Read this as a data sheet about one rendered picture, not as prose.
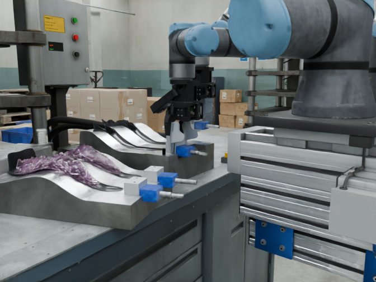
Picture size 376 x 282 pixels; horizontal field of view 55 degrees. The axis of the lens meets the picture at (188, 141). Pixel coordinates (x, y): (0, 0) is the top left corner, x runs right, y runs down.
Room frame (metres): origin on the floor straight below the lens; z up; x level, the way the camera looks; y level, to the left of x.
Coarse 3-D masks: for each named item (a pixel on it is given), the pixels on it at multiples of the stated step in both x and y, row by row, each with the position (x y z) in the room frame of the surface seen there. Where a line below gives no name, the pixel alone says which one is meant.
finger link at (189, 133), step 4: (180, 120) 1.08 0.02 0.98; (180, 124) 1.06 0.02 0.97; (184, 124) 1.07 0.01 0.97; (188, 124) 1.06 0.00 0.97; (180, 128) 1.07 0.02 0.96; (184, 128) 1.07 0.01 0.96; (188, 128) 1.07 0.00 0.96; (184, 132) 1.07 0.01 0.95; (188, 132) 1.07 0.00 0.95; (192, 132) 1.06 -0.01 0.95; (196, 132) 1.05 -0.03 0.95; (188, 136) 1.07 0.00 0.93; (192, 136) 1.06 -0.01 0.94; (196, 136) 1.06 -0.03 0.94
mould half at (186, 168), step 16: (144, 128) 1.33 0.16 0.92; (80, 144) 1.19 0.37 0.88; (96, 144) 1.15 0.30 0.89; (112, 144) 1.13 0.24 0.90; (144, 144) 1.20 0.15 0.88; (160, 144) 1.19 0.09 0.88; (208, 144) 1.17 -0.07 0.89; (128, 160) 1.07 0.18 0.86; (144, 160) 1.03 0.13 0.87; (160, 160) 1.00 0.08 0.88; (176, 160) 1.02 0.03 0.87; (192, 160) 1.09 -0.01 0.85; (208, 160) 1.17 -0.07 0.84; (192, 176) 1.09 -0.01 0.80
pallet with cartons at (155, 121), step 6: (150, 102) 5.78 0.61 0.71; (150, 108) 5.78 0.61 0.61; (150, 114) 5.78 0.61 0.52; (156, 114) 5.73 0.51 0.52; (162, 114) 5.80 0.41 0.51; (150, 120) 5.79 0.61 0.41; (156, 120) 5.73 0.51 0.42; (162, 120) 5.82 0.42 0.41; (150, 126) 5.79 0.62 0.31; (156, 126) 5.73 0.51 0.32; (162, 126) 5.81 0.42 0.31; (162, 132) 5.81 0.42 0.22
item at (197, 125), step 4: (196, 120) 1.35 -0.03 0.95; (200, 120) 1.38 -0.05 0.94; (192, 124) 1.34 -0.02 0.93; (196, 124) 1.33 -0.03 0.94; (200, 124) 1.32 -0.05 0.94; (204, 124) 1.32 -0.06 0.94; (208, 124) 1.33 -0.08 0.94; (192, 128) 1.34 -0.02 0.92; (196, 128) 1.33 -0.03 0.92; (200, 128) 1.32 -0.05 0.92; (204, 128) 1.32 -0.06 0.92; (208, 128) 1.35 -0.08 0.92
